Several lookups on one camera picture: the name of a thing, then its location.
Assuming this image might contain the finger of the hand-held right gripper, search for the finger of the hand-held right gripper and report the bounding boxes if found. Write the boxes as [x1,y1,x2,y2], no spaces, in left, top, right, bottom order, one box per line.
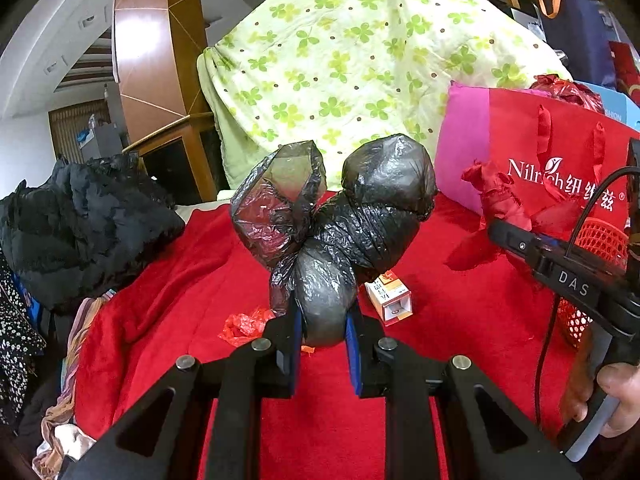
[487,220,569,282]

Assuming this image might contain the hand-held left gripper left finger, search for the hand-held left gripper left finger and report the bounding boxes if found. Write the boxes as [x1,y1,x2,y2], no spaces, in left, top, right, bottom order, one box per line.
[60,291,306,480]

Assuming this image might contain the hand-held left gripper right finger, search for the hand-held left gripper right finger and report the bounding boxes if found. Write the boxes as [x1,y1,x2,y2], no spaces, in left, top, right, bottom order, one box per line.
[344,304,581,480]

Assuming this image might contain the red plastic scrap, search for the red plastic scrap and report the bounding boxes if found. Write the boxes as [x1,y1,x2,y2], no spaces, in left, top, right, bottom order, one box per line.
[218,306,276,347]

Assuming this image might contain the red plastic basket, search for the red plastic basket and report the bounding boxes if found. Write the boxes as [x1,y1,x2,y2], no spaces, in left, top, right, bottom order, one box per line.
[555,217,631,348]

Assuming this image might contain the small orange white box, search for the small orange white box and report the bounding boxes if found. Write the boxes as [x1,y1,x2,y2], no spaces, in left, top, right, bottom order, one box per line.
[364,270,413,327]

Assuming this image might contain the black plastic bag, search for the black plastic bag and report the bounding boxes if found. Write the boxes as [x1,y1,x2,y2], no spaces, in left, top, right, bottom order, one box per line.
[230,133,438,348]

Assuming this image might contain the person's right hand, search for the person's right hand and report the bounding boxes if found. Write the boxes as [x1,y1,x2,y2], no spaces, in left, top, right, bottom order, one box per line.
[562,345,640,437]

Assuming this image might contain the pink pillow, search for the pink pillow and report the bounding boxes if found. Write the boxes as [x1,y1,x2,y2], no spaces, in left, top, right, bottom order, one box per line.
[434,82,493,211]

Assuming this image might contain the red paper gift bag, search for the red paper gift bag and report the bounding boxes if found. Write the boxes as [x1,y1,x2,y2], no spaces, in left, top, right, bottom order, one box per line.
[480,87,640,241]

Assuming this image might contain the red blanket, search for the red blanket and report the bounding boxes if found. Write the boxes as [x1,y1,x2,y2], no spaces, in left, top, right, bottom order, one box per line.
[74,187,576,480]

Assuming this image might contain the crumpled red plastic bag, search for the crumpled red plastic bag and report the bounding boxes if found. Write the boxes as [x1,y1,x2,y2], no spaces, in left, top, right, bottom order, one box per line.
[530,74,606,113]

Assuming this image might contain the light blue cardboard box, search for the light blue cardboard box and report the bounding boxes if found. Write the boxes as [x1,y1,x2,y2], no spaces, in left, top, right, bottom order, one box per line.
[585,82,640,131]

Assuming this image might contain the tall red box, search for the tall red box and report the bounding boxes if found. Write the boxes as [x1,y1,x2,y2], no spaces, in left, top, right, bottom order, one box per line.
[607,40,640,96]

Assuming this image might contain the beige striped cloth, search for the beige striped cloth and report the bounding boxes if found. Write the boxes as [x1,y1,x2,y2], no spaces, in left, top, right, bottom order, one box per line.
[32,295,108,478]

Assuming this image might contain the green clover print quilt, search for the green clover print quilt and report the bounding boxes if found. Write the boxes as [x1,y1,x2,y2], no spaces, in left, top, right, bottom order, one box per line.
[196,0,573,203]

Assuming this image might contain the black padded jacket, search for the black padded jacket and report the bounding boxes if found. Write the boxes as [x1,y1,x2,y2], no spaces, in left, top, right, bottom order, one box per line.
[0,152,186,313]

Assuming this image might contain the black floral cloth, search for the black floral cloth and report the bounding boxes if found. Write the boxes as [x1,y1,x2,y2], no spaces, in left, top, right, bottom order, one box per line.
[0,255,48,426]

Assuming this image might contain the grey appliance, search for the grey appliance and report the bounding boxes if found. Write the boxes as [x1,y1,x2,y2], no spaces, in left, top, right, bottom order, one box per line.
[77,115,126,161]

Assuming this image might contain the brown wooden pillar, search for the brown wooden pillar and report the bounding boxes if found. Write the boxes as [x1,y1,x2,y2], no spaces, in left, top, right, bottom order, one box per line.
[112,0,218,201]

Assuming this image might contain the black cable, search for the black cable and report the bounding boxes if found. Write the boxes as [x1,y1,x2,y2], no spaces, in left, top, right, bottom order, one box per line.
[534,165,640,428]

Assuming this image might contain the navy bag orange handles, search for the navy bag orange handles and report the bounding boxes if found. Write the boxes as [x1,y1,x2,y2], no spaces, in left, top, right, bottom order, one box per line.
[535,0,616,88]

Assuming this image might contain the glass balustrade wooden rail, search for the glass balustrade wooden rail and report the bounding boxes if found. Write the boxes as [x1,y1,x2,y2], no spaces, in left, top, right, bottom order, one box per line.
[122,112,221,201]

